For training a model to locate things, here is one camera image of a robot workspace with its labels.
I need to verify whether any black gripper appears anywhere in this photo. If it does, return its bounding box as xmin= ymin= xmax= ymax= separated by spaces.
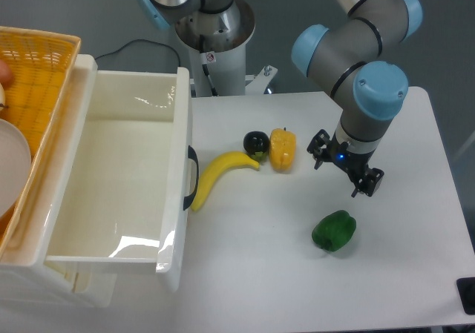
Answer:
xmin=307 ymin=129 xmax=384 ymax=198

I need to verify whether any green bell pepper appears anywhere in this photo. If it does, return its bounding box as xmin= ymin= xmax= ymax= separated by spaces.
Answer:
xmin=311 ymin=210 xmax=356 ymax=252

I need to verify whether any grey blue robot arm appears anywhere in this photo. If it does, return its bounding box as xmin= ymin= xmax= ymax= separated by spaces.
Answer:
xmin=137 ymin=0 xmax=423 ymax=196

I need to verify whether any yellow bell pepper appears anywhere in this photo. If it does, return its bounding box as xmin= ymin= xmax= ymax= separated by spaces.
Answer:
xmin=269 ymin=128 xmax=297 ymax=172

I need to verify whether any dark purple eggplant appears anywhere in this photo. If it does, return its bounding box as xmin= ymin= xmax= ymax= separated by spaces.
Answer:
xmin=243 ymin=131 xmax=269 ymax=162

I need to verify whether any yellow banana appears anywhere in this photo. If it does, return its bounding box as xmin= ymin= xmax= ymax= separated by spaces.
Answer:
xmin=191 ymin=151 xmax=260 ymax=211

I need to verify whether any black corner object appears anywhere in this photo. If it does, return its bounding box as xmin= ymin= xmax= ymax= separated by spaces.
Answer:
xmin=456 ymin=277 xmax=475 ymax=315

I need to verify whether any white plastic drawer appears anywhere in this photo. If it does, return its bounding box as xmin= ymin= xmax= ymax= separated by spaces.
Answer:
xmin=46 ymin=67 xmax=194 ymax=291

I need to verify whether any orange woven basket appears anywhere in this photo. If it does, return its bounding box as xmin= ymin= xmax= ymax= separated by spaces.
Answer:
xmin=1 ymin=26 xmax=81 ymax=252

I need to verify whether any white plate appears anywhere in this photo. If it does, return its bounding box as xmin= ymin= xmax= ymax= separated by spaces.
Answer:
xmin=1 ymin=119 xmax=31 ymax=217

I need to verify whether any white drawer cabinet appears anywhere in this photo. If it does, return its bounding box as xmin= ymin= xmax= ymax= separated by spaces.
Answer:
xmin=0 ymin=53 xmax=119 ymax=309

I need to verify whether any red apple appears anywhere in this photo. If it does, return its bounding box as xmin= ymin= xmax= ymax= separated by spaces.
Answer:
xmin=0 ymin=59 xmax=14 ymax=88

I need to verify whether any black drawer handle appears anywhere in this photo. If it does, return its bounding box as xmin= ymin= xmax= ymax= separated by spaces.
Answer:
xmin=183 ymin=145 xmax=200 ymax=211

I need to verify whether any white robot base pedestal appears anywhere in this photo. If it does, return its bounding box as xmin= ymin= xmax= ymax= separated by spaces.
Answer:
xmin=175 ymin=0 xmax=278 ymax=97

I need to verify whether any black cable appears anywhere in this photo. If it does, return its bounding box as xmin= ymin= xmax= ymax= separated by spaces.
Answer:
xmin=94 ymin=39 xmax=182 ymax=68

